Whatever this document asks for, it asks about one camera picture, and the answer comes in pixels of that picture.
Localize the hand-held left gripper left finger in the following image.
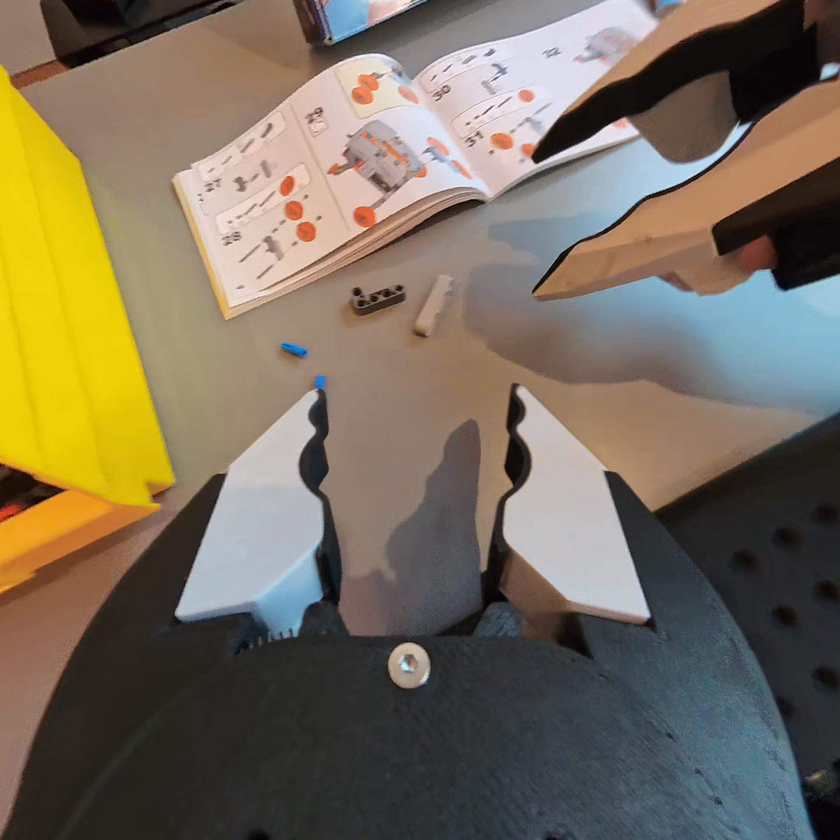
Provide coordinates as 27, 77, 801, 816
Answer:
174, 388, 342, 634

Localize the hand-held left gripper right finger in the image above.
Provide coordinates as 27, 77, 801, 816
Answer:
481, 384, 652, 624

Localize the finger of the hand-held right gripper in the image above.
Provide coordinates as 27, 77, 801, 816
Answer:
530, 0, 821, 165
533, 79, 840, 301

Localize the dark grey building beam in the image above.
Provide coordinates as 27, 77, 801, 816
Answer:
349, 286, 406, 317

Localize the black perforated board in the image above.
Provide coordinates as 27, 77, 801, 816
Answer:
656, 412, 840, 840

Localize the light grey building piece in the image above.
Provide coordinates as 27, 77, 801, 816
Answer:
413, 273, 454, 338

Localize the open building instruction booklet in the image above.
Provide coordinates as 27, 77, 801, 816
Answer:
172, 0, 660, 321

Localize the yellow plastic storage bin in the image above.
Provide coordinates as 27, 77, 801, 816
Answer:
0, 66, 176, 595

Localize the colourful cardboard box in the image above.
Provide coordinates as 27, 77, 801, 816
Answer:
292, 0, 431, 46

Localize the black box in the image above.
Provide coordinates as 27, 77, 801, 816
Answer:
39, 0, 245, 68

